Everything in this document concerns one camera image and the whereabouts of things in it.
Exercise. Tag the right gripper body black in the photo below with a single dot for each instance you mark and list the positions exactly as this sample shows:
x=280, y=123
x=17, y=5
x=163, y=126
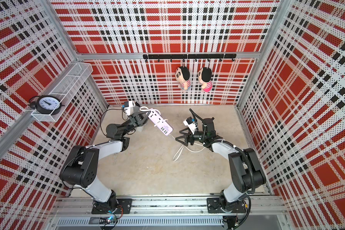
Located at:
x=199, y=136

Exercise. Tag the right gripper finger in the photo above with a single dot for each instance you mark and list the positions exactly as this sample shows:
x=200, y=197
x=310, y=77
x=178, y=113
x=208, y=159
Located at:
x=185, y=140
x=186, y=131

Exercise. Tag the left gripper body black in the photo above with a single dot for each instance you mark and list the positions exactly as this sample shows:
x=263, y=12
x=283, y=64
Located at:
x=133, y=120

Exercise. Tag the purple power strip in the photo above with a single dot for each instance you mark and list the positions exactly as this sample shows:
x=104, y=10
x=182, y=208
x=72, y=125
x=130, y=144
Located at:
x=160, y=123

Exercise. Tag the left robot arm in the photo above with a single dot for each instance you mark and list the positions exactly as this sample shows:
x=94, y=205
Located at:
x=80, y=168

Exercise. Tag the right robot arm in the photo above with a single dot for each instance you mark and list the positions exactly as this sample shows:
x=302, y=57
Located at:
x=246, y=171

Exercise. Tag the grey husky plush toy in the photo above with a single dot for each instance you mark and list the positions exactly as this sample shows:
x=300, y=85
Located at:
x=140, y=117

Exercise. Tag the doll with pink shorts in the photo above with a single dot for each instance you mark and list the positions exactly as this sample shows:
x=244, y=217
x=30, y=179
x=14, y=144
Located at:
x=205, y=79

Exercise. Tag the doll with blue shorts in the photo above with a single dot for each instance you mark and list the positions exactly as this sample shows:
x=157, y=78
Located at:
x=182, y=75

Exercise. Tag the black alarm clock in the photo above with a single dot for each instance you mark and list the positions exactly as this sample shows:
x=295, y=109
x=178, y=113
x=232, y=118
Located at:
x=45, y=105

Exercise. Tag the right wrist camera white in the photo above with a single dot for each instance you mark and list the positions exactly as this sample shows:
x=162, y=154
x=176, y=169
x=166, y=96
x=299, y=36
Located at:
x=192, y=124

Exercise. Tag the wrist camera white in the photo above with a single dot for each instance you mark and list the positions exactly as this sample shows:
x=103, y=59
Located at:
x=128, y=107
x=192, y=124

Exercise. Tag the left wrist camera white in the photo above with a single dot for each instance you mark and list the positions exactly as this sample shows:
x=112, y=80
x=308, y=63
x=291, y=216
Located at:
x=128, y=107

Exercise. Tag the black hook rail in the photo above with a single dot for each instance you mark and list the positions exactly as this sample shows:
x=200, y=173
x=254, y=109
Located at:
x=189, y=56

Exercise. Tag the white wire basket shelf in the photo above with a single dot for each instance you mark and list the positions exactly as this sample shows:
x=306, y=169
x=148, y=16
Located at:
x=66, y=89

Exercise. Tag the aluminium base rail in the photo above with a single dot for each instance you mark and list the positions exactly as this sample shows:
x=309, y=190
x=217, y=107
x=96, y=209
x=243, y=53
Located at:
x=260, y=212

